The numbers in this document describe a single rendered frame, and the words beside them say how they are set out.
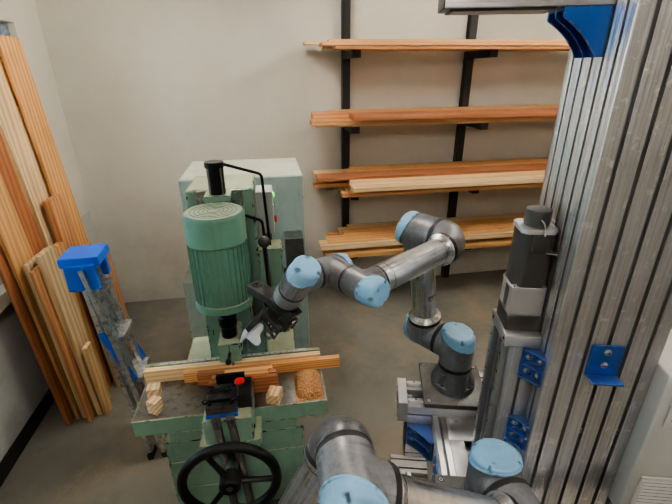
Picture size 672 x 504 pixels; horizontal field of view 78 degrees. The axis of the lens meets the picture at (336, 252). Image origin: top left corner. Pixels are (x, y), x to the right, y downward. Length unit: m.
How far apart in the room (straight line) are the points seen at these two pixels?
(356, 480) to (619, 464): 0.86
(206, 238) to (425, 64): 2.81
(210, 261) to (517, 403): 0.94
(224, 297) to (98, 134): 2.58
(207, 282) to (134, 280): 2.77
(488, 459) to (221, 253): 0.86
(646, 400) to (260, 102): 2.98
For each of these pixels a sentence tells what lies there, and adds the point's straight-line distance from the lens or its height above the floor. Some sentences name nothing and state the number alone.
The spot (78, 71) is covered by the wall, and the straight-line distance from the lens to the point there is 3.67.
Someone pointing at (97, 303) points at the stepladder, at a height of 0.95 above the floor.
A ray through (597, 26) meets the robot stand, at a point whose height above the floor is 1.95.
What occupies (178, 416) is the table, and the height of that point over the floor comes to 0.90.
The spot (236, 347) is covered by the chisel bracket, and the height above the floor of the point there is 1.06.
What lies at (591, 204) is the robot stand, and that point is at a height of 1.62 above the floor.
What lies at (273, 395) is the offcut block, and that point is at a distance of 1.40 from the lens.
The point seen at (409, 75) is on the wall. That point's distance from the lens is 3.64.
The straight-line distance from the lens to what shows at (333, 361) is 1.52.
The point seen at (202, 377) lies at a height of 0.93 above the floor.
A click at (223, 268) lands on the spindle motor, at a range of 1.23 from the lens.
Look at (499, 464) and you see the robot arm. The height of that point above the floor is 1.05.
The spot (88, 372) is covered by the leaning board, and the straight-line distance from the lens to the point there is 2.84.
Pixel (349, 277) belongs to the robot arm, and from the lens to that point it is 1.00.
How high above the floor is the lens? 1.88
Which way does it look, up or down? 24 degrees down
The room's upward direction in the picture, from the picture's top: straight up
